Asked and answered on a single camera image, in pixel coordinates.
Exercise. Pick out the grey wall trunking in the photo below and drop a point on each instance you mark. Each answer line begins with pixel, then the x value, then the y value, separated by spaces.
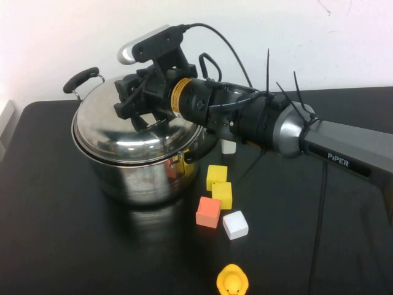
pixel 5 126

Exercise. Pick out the white foam cube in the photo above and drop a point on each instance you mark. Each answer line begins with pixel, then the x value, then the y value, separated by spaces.
pixel 235 225

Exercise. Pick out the white charger plug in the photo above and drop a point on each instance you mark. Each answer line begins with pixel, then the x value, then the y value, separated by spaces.
pixel 228 147

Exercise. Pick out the black zip tie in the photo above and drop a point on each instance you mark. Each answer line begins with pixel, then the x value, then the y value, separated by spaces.
pixel 268 73
pixel 302 98
pixel 290 98

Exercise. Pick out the yellow foam cube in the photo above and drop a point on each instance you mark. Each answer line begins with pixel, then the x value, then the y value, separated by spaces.
pixel 221 195
pixel 216 175

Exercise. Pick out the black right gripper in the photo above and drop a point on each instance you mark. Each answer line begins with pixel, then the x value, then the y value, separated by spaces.
pixel 153 92

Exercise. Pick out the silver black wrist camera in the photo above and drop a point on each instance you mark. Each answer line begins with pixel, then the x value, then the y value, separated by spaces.
pixel 153 41

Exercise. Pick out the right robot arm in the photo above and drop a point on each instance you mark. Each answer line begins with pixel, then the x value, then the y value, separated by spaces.
pixel 337 138

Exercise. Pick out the orange foam cube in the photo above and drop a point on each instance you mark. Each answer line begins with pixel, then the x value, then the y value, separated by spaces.
pixel 207 215

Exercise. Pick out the steel lid with black knob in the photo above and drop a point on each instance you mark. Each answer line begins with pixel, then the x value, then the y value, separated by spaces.
pixel 101 135

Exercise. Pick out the yellow rubber duck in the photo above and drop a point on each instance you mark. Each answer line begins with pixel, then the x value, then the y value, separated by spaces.
pixel 231 281

